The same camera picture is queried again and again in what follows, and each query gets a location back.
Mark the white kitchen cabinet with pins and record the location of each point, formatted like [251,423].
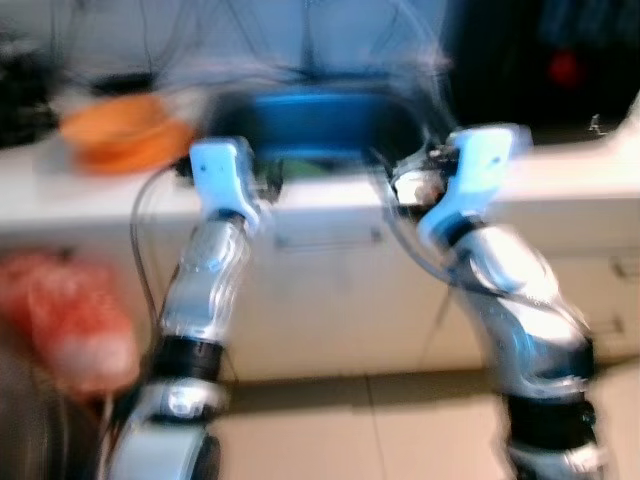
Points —
[320,310]

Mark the red plastic bag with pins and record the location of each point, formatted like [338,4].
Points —
[70,320]

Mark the black appliance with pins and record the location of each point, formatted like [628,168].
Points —
[560,100]

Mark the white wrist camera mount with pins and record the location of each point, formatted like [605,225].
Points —
[480,165]
[220,175]

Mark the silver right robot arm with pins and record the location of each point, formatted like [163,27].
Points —
[530,320]

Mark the stainless steel sink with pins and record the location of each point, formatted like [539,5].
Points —
[320,120]

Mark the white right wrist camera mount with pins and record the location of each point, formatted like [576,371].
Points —
[480,165]

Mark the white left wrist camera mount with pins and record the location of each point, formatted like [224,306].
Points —
[220,175]

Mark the orange plastic plate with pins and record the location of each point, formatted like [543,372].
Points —
[130,150]

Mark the dark metal faucet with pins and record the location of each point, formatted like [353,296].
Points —
[310,50]

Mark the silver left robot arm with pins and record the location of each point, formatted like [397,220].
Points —
[205,290]

